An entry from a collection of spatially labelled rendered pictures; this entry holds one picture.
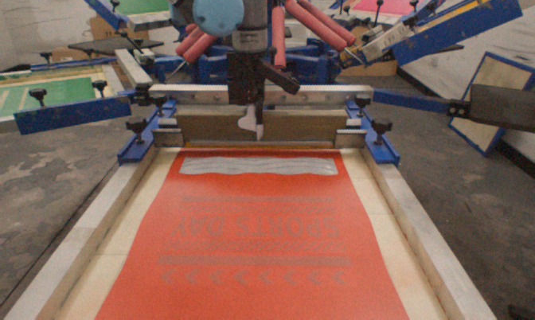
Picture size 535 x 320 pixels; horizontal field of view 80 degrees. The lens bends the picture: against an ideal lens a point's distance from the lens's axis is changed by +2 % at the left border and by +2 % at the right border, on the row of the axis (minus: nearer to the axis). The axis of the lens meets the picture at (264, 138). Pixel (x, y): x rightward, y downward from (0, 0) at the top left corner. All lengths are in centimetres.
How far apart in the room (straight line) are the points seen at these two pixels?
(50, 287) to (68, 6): 522
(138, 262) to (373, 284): 36
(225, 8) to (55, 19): 531
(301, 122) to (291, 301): 41
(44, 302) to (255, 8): 57
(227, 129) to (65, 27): 505
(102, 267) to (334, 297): 35
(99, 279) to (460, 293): 49
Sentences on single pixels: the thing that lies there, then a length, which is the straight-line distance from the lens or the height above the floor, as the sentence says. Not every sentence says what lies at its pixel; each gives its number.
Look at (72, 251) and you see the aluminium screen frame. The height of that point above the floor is 99.
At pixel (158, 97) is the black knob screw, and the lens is 90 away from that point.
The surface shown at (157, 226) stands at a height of 96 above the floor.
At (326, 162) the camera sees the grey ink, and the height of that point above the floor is 96.
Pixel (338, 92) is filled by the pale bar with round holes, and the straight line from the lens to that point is 99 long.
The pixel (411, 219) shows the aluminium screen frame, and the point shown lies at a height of 99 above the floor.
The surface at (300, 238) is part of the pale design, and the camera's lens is 56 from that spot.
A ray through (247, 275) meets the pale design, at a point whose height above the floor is 96.
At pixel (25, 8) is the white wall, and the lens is 596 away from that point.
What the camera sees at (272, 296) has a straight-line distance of 49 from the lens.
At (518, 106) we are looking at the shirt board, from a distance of 139.
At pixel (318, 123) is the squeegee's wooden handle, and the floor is 104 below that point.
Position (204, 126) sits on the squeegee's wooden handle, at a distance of 77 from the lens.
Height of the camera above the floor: 135
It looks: 27 degrees down
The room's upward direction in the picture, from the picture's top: straight up
